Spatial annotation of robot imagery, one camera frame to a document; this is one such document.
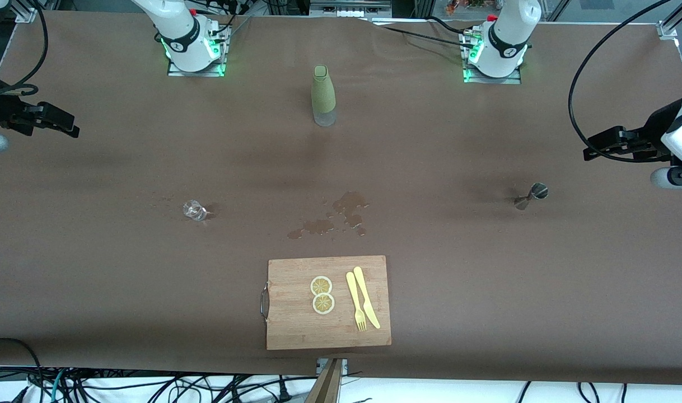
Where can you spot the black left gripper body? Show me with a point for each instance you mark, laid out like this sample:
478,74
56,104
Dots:
652,130

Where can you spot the metal jigger measuring cup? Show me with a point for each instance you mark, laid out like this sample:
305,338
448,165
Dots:
538,191

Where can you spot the clear glass shaker cup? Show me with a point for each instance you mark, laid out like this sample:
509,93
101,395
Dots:
194,210

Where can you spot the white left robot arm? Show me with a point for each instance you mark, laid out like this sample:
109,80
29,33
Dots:
509,33

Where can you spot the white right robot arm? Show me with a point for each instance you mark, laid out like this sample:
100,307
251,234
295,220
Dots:
178,28

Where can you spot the brown table cover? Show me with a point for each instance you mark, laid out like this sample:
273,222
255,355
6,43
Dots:
122,280

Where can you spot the green sleeved glass bottle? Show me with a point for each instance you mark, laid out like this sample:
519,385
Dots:
323,95

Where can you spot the dark liquid spill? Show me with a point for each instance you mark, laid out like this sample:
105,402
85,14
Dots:
349,202

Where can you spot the yellow plastic knife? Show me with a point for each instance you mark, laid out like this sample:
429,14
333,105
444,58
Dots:
363,291

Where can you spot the grey device box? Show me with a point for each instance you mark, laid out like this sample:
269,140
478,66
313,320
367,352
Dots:
349,8

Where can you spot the yellow plastic fork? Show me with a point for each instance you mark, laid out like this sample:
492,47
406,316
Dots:
353,296

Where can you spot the lemon slice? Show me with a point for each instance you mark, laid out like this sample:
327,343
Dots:
321,286
323,304

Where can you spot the wooden cutting board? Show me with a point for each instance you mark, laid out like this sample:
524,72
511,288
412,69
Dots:
296,324

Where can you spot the wooden beam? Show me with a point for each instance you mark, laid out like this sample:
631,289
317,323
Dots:
325,389

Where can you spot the aluminium frame profile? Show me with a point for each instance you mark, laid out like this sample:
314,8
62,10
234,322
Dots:
26,14
667,29

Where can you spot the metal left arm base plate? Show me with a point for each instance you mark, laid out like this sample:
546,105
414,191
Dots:
512,80

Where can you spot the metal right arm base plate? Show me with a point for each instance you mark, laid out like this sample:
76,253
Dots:
176,72

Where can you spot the metal bracket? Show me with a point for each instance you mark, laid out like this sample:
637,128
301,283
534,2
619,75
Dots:
344,366

